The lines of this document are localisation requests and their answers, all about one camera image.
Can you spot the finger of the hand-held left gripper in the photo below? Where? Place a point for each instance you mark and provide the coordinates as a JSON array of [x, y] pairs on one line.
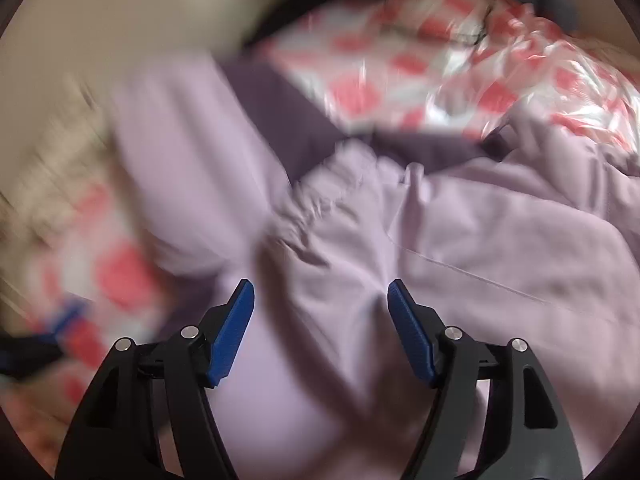
[[67, 317]]

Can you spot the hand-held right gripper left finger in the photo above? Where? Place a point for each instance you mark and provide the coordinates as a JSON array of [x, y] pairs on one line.
[[232, 330]]

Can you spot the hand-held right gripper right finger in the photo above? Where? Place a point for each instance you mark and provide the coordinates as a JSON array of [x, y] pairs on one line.
[[410, 330]]

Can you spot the purple two-tone jacket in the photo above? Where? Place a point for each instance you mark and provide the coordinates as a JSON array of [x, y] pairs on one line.
[[350, 240]]

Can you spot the pink checkered bedsheet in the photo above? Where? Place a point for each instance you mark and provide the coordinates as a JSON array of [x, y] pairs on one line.
[[400, 70]]

